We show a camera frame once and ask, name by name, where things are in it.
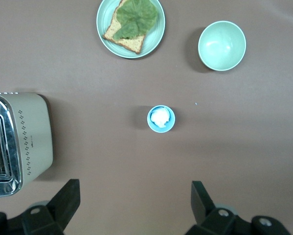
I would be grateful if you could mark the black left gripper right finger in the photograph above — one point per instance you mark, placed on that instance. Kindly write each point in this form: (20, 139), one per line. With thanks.
(205, 208)

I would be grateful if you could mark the pale green bowl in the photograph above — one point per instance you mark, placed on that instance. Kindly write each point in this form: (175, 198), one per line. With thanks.
(222, 45)

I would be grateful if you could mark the brown toast slice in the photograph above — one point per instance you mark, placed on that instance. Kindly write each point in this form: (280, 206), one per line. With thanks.
(134, 44)

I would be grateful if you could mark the green lettuce leaf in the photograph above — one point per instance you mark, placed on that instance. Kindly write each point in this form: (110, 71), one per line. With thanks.
(136, 17)

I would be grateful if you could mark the white crumpled lump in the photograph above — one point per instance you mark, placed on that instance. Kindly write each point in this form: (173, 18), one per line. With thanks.
(160, 118)

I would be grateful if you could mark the beige and chrome toaster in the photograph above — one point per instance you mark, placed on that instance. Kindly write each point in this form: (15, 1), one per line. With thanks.
(26, 137)

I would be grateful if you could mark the pale green round plate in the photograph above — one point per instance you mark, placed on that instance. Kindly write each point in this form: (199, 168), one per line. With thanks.
(152, 41)

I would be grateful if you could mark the light blue paper cup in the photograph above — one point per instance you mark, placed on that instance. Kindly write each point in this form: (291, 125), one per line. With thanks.
(151, 123)

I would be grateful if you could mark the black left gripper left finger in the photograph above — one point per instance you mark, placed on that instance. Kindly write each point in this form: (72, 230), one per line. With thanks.
(60, 205)

